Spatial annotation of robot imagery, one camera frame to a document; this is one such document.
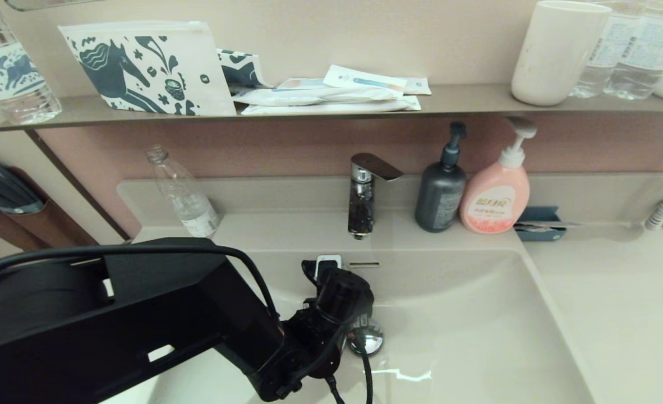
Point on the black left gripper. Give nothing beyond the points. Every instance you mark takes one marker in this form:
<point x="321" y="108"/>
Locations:
<point x="342" y="297"/>

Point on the chrome faucet lever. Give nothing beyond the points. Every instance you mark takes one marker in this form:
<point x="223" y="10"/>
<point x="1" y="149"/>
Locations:
<point x="376" y="165"/>

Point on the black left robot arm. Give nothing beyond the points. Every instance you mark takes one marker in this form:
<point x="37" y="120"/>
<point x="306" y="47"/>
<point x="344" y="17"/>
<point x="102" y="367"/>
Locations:
<point x="141" y="314"/>

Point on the chrome faucet body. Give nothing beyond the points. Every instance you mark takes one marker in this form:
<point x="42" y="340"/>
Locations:
<point x="360" y="207"/>

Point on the white sink basin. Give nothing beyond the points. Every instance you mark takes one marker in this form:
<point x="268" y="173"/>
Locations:
<point x="477" y="325"/>

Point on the chrome drain stopper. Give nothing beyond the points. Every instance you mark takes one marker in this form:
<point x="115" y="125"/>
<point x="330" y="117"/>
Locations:
<point x="372" y="343"/>

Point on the dark grey pump bottle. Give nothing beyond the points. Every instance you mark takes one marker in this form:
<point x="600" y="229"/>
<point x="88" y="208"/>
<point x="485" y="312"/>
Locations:
<point x="439" y="196"/>

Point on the pink pump soap bottle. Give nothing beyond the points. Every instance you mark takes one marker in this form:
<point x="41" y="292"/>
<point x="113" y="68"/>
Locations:
<point x="494" y="196"/>

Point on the empty clear plastic bottle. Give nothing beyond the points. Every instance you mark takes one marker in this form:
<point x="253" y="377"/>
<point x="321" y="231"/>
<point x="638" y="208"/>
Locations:
<point x="185" y="199"/>

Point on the flat white plastic packet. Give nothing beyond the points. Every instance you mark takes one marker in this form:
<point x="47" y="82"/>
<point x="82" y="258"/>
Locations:
<point x="331" y="108"/>

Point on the white crinkled plastic packet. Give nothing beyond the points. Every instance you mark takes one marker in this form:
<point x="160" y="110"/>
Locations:
<point x="309" y="96"/>

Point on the blue soap tray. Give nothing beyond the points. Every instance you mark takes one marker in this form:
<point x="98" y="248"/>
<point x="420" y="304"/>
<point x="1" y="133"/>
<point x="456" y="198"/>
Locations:
<point x="536" y="214"/>

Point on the white packet orange stripe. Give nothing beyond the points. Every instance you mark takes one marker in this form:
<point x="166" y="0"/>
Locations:
<point x="303" y="83"/>

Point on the white packet blue toothbrush print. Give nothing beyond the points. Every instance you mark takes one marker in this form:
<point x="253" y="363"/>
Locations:
<point x="365" y="79"/>

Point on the small white sachet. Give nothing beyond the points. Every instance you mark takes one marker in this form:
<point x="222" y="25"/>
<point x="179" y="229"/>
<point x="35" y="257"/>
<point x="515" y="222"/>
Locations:
<point x="417" y="86"/>

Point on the thin silver packet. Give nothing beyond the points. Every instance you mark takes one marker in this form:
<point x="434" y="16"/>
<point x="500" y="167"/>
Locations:
<point x="556" y="224"/>

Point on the folded white blue print pouch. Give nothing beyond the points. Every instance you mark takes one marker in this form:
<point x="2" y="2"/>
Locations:
<point x="240" y="69"/>

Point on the white pouch blue horse print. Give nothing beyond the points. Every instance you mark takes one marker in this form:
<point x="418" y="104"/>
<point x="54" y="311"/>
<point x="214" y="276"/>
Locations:
<point x="138" y="72"/>

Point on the white plastic cup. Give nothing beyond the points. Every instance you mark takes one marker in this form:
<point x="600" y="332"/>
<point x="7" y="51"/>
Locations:
<point x="555" y="55"/>

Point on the clear water bottle white label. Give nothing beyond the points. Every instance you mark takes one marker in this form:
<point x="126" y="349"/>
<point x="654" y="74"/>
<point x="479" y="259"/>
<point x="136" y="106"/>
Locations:
<point x="594" y="66"/>
<point x="641" y="60"/>

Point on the dark grey slipper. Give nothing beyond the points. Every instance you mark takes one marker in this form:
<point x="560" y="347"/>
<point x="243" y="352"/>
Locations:
<point x="3" y="188"/>

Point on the blue deer label water bottle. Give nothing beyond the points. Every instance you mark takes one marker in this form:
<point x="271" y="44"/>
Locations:
<point x="10" y="67"/>

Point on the taupe wall shelf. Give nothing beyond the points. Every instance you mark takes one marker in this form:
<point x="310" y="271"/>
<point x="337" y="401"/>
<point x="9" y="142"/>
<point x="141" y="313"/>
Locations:
<point x="466" y="99"/>

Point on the dark brown wall trim strip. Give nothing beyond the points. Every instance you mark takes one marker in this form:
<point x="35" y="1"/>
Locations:
<point x="78" y="185"/>

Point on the brown leather wall pocket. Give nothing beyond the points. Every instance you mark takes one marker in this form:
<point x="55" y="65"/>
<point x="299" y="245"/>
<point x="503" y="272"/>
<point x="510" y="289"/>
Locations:
<point x="56" y="227"/>
<point x="0" y="233"/>

